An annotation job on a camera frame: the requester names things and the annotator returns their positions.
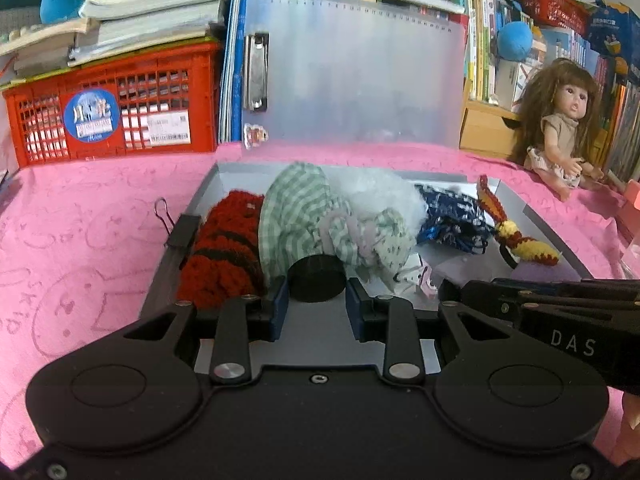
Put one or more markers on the row of orange-spined books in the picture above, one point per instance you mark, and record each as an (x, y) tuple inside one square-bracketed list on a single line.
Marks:
[(625, 125)]

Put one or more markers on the row of thin picture books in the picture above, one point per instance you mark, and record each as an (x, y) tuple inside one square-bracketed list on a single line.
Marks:
[(480, 35)]

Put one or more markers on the translucent plastic folder case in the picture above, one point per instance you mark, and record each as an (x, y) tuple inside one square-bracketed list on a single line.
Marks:
[(350, 70)]

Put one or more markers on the wooden drawer organizer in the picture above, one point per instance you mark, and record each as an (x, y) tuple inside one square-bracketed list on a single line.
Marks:
[(482, 132)]

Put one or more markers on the white fluffy pompom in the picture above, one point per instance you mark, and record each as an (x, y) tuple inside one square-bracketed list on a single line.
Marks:
[(380, 190)]

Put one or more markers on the pink block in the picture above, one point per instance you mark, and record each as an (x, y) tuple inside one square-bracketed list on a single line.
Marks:
[(631, 202)]

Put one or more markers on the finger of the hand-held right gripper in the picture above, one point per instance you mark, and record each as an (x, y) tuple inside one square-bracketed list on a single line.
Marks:
[(480, 297), (575, 291)]

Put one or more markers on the red crochet piece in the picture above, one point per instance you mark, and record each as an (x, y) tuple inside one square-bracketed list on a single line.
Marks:
[(220, 260)]

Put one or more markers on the red plastic basket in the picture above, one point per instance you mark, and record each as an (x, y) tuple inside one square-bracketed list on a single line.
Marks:
[(555, 7)]

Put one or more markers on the green checked cloth pouch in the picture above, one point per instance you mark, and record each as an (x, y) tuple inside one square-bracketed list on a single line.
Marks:
[(295, 210)]

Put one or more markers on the brown-haired doll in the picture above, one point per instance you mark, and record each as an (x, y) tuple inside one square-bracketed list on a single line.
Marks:
[(560, 130)]

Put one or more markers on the row of blue-spined books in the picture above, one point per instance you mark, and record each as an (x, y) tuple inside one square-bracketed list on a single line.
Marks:
[(575, 50)]

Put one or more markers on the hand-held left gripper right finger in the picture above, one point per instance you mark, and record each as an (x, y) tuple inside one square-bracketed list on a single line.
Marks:
[(357, 310)]

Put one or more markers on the red plastic crate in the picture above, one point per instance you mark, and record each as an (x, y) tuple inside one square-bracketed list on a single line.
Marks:
[(40, 125)]

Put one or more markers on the stack of worn books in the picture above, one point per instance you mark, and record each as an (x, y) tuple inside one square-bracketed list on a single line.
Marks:
[(150, 15)]

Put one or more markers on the blue printed box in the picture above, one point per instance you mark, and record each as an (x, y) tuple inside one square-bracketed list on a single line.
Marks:
[(610, 30)]

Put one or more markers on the large blue white plush toy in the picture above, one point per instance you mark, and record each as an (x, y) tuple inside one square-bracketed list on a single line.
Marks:
[(512, 40)]

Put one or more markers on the small white carton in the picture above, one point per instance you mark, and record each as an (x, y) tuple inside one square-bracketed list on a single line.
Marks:
[(512, 85)]

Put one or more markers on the black binder clip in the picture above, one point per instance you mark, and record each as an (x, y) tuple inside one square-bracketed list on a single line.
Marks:
[(184, 232)]

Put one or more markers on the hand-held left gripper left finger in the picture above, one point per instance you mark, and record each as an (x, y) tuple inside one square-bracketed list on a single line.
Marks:
[(280, 310)]

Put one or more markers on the small clear bear charm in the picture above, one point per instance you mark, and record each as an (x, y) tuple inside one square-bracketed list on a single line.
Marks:
[(255, 136)]

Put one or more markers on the black round cap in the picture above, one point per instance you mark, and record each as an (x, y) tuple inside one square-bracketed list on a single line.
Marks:
[(317, 277)]

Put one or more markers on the red yellow crochet toy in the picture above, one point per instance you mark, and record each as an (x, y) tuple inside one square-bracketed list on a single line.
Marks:
[(530, 250)]

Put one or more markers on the pink bunny print towel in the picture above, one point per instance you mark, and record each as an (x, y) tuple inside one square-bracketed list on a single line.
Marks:
[(90, 240)]

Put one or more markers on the white cardboard box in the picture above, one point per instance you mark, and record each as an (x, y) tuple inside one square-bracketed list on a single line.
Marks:
[(240, 180)]

